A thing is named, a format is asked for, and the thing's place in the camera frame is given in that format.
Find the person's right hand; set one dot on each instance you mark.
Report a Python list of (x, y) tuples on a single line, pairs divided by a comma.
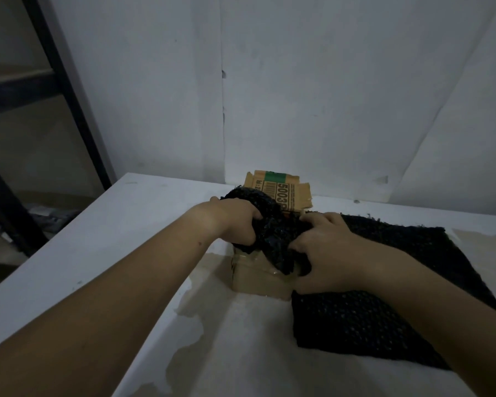
[(334, 256)]

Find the person's left hand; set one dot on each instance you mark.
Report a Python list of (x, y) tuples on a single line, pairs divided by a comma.
[(227, 221)]

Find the person's left thumb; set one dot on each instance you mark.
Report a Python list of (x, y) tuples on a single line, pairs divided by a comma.
[(254, 210)]

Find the person's right thumb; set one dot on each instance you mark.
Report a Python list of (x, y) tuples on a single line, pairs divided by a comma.
[(299, 252)]

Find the black mesh netting piece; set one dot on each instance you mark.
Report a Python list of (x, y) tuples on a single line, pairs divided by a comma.
[(272, 231)]

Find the person's right forearm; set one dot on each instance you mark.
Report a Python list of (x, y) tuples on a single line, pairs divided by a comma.
[(442, 318)]

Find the person's left forearm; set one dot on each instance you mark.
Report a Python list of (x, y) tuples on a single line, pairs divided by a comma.
[(95, 314)]

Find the brown cardboard box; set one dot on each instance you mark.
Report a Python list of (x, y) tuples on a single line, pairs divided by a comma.
[(268, 243)]

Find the stack of black mesh netting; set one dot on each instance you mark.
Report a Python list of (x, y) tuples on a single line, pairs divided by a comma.
[(380, 293)]

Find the black metal shelf rack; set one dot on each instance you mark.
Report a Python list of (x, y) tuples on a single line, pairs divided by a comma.
[(29, 132)]

